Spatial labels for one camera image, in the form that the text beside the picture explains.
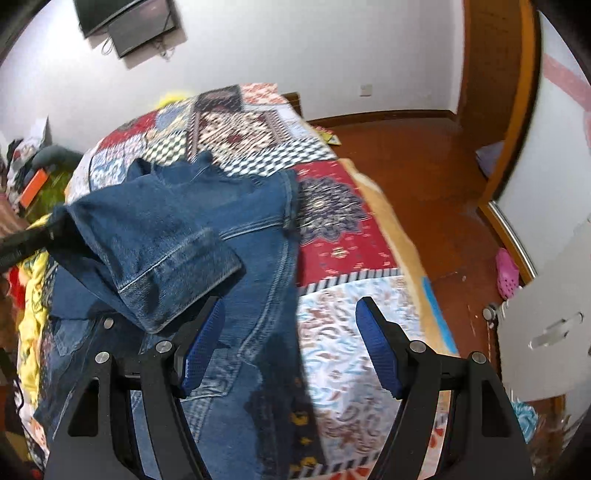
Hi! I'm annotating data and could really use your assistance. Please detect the blue denim jacket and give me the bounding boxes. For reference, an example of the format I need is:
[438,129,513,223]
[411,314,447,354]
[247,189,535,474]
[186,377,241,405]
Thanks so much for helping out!
[34,152,300,479]

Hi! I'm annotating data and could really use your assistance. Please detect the red fuzzy garment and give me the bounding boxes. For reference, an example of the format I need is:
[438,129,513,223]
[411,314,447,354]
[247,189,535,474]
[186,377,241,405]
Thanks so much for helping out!
[8,266,26,310]

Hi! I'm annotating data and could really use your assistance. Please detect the yellow printed garment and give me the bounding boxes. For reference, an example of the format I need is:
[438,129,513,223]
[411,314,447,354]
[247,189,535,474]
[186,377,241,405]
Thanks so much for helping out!
[16,216,56,407]

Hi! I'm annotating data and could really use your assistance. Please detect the orange box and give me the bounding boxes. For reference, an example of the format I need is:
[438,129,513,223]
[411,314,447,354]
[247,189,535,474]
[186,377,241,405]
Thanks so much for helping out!
[19,169,49,209]

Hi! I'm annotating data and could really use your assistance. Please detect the green cloth covered table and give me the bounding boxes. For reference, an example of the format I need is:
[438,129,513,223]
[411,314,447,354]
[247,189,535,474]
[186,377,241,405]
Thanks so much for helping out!
[24,170,72,224]

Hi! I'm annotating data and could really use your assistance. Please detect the dark grey plush item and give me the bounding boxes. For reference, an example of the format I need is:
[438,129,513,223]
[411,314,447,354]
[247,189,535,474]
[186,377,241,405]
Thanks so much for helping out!
[31,145,83,171]

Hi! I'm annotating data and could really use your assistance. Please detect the pink croc shoe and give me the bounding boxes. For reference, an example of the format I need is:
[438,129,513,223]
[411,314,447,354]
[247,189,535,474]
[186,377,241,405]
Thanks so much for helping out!
[495,248,520,300]

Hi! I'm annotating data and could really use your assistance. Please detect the yellow plush pillow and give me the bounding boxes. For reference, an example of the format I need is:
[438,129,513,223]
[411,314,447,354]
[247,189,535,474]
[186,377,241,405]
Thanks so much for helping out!
[155,91,192,109]

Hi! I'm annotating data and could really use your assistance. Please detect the patchwork patterned bedspread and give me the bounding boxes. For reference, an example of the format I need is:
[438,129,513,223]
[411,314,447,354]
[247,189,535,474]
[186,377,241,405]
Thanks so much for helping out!
[65,83,456,479]

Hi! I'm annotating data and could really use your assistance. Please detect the small dark wall monitor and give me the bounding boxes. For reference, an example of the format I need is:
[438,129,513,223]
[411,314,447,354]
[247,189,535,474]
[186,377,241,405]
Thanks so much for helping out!
[107,0,177,58]

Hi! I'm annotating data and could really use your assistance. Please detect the white wall socket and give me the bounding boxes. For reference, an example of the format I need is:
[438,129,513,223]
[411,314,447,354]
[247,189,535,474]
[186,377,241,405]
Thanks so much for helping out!
[360,84,373,97]

